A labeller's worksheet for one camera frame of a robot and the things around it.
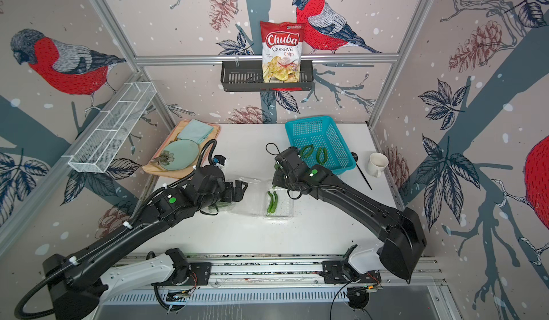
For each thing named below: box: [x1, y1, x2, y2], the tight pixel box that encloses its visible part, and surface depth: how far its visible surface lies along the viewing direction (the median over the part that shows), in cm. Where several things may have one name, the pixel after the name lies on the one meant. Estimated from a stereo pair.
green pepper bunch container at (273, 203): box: [265, 190, 279, 217], surface depth 92 cm
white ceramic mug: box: [367, 152, 389, 178], surface depth 95 cm
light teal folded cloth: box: [177, 119, 215, 145], surface depth 120 cm
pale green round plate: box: [159, 139, 200, 171], surface depth 109 cm
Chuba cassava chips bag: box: [260, 20, 306, 83], surface depth 87 cm
